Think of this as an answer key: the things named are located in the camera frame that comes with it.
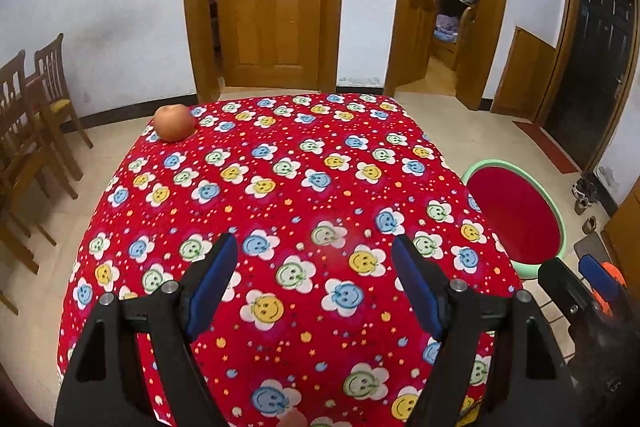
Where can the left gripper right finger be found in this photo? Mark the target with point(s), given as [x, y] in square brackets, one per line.
[528, 382]

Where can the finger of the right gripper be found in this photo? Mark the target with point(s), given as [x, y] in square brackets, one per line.
[591, 269]
[573, 299]

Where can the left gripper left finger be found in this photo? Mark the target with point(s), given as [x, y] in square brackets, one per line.
[104, 384]

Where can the green red trash bin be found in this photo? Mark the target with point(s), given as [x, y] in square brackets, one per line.
[528, 223]

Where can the orange plastic stool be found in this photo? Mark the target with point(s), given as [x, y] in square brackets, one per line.
[609, 293]

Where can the grey floor mat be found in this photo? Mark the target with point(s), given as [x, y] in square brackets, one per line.
[593, 246]

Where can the wooden side cabinet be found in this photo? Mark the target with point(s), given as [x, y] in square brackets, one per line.
[621, 235]

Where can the shoes by door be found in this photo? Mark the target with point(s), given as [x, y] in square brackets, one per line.
[585, 195]

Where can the red door mat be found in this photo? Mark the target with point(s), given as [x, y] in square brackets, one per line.
[552, 151]

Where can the dark entrance door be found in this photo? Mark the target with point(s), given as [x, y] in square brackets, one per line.
[591, 77]

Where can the red smiley flower tablecloth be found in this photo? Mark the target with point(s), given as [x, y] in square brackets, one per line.
[314, 188]

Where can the wooden chair at edge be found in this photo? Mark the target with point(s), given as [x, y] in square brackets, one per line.
[25, 154]

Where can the red apple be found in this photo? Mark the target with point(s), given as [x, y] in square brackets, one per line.
[173, 123]

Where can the bed with blue bedding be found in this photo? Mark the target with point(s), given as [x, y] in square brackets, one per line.
[451, 27]

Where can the low wooden wall cabinet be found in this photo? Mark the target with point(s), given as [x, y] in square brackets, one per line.
[526, 76]

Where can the wooden chair near wall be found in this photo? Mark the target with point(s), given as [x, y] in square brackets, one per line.
[48, 62]

